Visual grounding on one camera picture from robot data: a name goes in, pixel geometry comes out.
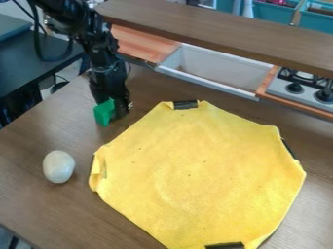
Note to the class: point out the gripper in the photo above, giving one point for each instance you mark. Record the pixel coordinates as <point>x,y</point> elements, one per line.
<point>107,85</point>

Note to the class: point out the toy sink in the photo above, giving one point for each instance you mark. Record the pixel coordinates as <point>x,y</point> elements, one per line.
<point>214,69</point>

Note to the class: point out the black table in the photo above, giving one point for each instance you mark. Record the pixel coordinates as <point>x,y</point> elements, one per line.
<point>21,64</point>

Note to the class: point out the white toy egg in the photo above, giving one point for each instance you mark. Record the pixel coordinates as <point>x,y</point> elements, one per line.
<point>58,166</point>

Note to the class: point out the toy stove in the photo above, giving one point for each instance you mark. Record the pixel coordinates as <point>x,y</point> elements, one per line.
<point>303,89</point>

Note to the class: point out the yellow cloth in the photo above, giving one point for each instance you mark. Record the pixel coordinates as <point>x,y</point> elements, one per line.
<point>195,171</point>

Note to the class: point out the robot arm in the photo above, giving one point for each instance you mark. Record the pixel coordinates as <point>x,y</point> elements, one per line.
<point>93,35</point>

